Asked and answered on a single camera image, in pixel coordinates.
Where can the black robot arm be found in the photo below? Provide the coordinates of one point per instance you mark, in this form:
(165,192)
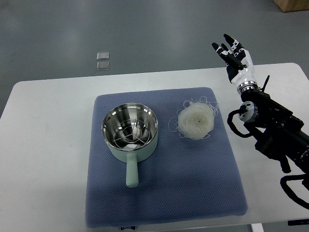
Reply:
(277,132)

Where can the upper metal floor plate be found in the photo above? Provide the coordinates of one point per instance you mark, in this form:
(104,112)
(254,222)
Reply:
(103,55)

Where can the white vermicelli nest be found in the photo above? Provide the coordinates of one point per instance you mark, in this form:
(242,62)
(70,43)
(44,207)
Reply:
(195,120)

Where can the white table leg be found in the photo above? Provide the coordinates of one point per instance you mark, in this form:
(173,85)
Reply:
(257,227)

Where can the blue textured mat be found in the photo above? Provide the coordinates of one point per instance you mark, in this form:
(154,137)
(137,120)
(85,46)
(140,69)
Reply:
(183,179)

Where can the mint green pot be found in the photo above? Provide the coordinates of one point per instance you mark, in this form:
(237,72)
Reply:
(130,131)

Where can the cardboard box corner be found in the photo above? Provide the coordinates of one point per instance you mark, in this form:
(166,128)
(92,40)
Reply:
(292,5)

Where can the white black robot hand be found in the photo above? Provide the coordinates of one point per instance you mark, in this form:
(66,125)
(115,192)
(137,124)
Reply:
(239,64)

